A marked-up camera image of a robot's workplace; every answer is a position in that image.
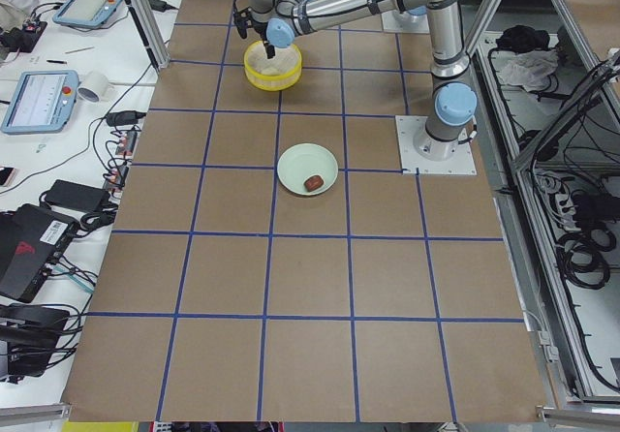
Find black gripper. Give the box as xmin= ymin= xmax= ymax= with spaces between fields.
xmin=253 ymin=22 xmax=275 ymax=59

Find white steamed bun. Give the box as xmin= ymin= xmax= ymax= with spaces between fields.
xmin=259 ymin=66 xmax=285 ymax=77

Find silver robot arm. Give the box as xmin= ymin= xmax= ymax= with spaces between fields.
xmin=233 ymin=0 xmax=478 ymax=161

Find lower yellow steamer layer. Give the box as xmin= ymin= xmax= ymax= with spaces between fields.
xmin=243 ymin=42 xmax=302 ymax=92

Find light green plate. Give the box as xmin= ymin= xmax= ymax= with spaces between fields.
xmin=277 ymin=143 xmax=338 ymax=196

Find small black power brick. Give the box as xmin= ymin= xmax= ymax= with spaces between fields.
xmin=147 ymin=0 xmax=178 ymax=13

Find brown steamed bun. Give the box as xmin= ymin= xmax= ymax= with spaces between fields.
xmin=303 ymin=174 xmax=325 ymax=193

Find white tape roll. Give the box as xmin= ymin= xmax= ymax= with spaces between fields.
xmin=77 ymin=71 xmax=115 ymax=103

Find far blue teach pendant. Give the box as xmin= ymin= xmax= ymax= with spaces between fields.
xmin=52 ymin=0 xmax=123 ymax=29

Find blue teach pendant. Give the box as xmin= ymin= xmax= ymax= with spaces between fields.
xmin=1 ymin=70 xmax=79 ymax=135
xmin=52 ymin=0 xmax=123 ymax=29

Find white power strip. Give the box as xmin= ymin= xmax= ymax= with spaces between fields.
xmin=104 ymin=128 xmax=140 ymax=192

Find near blue teach pendant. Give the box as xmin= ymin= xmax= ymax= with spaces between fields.
xmin=1 ymin=70 xmax=79 ymax=135

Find black cloth bundle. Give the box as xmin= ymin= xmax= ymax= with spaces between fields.
xmin=496 ymin=25 xmax=550 ymax=53

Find black power adapter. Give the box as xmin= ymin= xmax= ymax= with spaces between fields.
xmin=40 ymin=179 xmax=110 ymax=212

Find white crumpled cloth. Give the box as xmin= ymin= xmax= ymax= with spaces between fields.
xmin=498 ymin=50 xmax=559 ymax=91

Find smartphone on table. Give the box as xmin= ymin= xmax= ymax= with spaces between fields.
xmin=0 ymin=167 xmax=16 ymax=187

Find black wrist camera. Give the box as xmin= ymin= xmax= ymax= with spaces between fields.
xmin=233 ymin=8 xmax=253 ymax=40

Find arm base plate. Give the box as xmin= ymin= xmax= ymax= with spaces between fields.
xmin=395 ymin=115 xmax=477 ymax=176
xmin=382 ymin=11 xmax=429 ymax=35

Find aluminium frame post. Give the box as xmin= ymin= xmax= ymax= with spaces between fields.
xmin=124 ymin=0 xmax=170 ymax=73

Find black coiled cables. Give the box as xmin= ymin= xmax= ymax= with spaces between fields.
xmin=554 ymin=226 xmax=614 ymax=291

